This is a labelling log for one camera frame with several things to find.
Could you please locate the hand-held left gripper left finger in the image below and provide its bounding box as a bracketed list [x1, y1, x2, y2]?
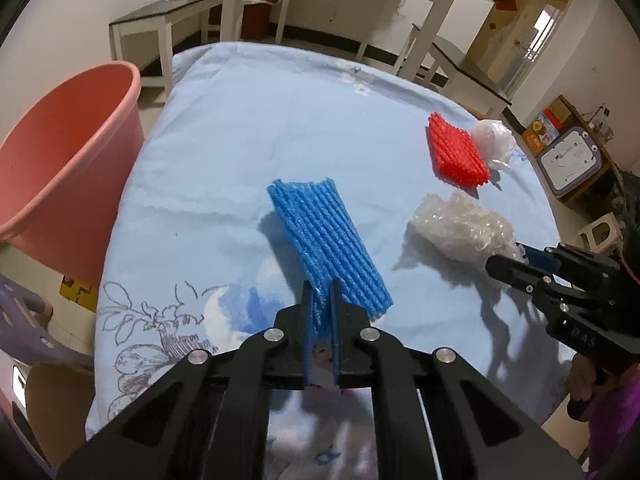
[57, 280, 317, 480]

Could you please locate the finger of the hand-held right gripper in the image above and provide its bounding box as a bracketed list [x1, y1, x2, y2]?
[515, 242, 621, 281]
[485, 255, 567, 311]

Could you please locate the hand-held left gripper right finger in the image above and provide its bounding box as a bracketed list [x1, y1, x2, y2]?
[330, 278, 583, 480]

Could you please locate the clear bubble wrap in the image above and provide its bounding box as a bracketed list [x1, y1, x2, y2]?
[411, 192, 518, 263]

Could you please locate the blue foam net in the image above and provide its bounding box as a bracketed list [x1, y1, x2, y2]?
[266, 177, 394, 390]

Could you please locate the pink plastic bucket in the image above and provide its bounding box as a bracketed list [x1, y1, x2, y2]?
[0, 61, 146, 288]

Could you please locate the person's right forearm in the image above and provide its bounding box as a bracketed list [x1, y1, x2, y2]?
[580, 375, 640, 480]

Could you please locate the person's right hand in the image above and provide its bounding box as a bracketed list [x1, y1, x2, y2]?
[567, 355, 608, 423]

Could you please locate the white plastic stool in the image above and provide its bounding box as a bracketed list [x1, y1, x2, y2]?
[580, 212, 623, 253]

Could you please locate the wooden shelf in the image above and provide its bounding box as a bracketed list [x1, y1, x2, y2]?
[555, 95, 626, 206]

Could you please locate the clear white plastic bag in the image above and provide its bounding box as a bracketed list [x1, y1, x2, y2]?
[471, 120, 518, 172]

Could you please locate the colourful cardboard box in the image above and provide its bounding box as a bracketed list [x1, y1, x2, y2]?
[522, 107, 563, 156]

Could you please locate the red foam net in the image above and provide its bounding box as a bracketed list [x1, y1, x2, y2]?
[426, 112, 491, 188]

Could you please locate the empty white bench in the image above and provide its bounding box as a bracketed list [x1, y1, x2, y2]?
[400, 22, 513, 121]

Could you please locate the door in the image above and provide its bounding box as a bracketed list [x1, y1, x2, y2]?
[492, 0, 571, 101]

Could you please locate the yellow box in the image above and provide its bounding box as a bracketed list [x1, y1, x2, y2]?
[60, 274, 98, 311]

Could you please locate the glass top dining table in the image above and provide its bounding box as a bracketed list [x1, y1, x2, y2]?
[222, 0, 493, 81]

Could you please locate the purple plastic stool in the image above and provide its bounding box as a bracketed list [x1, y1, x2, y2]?
[0, 272, 96, 480]

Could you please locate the red bin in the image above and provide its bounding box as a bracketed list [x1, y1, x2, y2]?
[240, 2, 273, 41]

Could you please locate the white bench with papers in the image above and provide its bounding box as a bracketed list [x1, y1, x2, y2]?
[109, 0, 251, 106]

